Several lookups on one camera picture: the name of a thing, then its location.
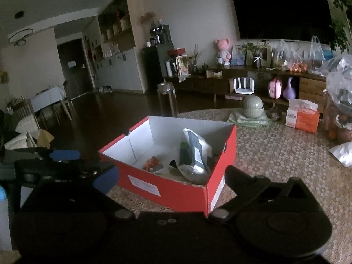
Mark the red cardboard box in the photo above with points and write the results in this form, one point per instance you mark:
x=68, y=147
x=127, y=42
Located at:
x=165, y=187

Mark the white cushion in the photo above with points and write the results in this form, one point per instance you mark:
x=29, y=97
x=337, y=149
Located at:
x=26, y=125

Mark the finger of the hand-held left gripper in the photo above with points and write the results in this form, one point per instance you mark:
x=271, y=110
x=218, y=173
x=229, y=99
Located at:
x=66, y=155
x=82, y=170

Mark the potted green tree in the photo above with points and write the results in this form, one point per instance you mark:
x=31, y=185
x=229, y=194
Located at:
x=341, y=33

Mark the silver foil pouch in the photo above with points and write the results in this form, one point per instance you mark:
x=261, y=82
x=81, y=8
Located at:
x=192, y=172

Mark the plastic bag of oranges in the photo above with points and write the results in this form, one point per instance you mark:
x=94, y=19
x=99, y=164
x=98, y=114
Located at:
x=298, y=67

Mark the potted grass plant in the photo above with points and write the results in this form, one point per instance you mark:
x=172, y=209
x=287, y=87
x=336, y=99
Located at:
x=194, y=67

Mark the flat red box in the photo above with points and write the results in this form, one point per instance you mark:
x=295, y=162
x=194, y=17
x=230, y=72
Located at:
x=177, y=52

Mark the clear bag of fruit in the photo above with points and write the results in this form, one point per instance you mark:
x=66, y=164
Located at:
x=334, y=132

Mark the grey low cabinets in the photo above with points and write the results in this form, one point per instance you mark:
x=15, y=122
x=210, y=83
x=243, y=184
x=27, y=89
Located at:
x=118, y=71

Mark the large clear plastic bag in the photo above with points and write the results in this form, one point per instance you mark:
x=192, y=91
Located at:
x=339, y=82

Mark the folded green cloth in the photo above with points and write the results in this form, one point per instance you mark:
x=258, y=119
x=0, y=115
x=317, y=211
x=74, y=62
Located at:
x=247, y=122

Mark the dark side cabinet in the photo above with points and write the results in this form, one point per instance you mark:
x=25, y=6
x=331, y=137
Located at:
x=156, y=66

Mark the black coffee machine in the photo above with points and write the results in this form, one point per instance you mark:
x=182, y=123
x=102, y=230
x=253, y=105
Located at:
x=159, y=35

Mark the white printed pouch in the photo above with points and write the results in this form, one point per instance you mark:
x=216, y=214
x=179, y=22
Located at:
x=196, y=145

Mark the dark round ornament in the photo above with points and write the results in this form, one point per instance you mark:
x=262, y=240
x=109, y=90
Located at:
x=275, y=114

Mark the clear bag with blue items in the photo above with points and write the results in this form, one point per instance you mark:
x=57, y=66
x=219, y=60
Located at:
x=316, y=55

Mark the white wifi router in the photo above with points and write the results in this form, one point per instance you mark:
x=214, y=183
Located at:
x=243, y=89

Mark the potted plant striped vase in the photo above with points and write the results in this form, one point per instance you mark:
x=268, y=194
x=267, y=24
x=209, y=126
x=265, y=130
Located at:
x=257, y=60

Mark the small beige box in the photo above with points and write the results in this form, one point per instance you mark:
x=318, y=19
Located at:
x=214, y=73

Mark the dried flower bouquet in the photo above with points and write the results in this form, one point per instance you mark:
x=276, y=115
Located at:
x=150, y=18

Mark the wooden television cabinet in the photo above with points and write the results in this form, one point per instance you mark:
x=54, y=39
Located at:
x=310, y=88

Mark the grey plastic bag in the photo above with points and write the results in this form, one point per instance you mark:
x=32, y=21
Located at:
x=343, y=154

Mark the photo picture frame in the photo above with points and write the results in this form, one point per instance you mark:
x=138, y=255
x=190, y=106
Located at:
x=238, y=56

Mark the orange tissue box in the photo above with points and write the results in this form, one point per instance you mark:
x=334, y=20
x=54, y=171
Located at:
x=302, y=121

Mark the wooden picture frame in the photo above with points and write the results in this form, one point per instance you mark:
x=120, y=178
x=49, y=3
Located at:
x=266, y=55

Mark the dark door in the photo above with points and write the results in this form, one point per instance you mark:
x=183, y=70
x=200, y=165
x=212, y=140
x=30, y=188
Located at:
x=75, y=71

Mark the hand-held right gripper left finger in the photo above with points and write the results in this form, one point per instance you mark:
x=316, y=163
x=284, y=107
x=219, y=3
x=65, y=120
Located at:
x=108, y=178

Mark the yellow cloth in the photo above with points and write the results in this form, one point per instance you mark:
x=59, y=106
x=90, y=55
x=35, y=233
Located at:
x=45, y=139

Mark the tall glass jar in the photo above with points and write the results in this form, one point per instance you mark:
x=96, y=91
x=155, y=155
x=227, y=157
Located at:
x=167, y=101

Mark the pink plush doll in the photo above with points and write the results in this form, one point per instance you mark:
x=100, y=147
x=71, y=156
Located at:
x=223, y=51

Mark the dining table white cloth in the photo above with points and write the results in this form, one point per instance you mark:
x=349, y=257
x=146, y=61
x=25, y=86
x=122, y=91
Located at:
x=48, y=97

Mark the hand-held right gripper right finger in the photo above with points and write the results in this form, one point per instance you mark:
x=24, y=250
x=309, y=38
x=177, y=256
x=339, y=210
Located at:
x=236, y=177

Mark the pink round bag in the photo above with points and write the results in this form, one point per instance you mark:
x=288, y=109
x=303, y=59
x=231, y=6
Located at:
x=275, y=88

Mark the wall shelf unit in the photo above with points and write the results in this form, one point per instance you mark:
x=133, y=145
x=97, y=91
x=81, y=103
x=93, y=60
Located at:
x=115, y=27

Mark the white bottle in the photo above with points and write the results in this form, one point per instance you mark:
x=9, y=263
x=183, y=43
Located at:
x=169, y=68

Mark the green round ceramic pot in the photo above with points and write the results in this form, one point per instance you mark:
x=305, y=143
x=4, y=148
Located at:
x=253, y=106

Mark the printed snack bag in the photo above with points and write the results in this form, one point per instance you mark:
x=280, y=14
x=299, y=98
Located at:
x=183, y=66

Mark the black television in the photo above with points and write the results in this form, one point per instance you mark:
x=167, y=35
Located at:
x=280, y=13

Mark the wooden chair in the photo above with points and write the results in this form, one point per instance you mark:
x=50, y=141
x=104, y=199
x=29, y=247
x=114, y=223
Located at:
x=68, y=101
x=26, y=110

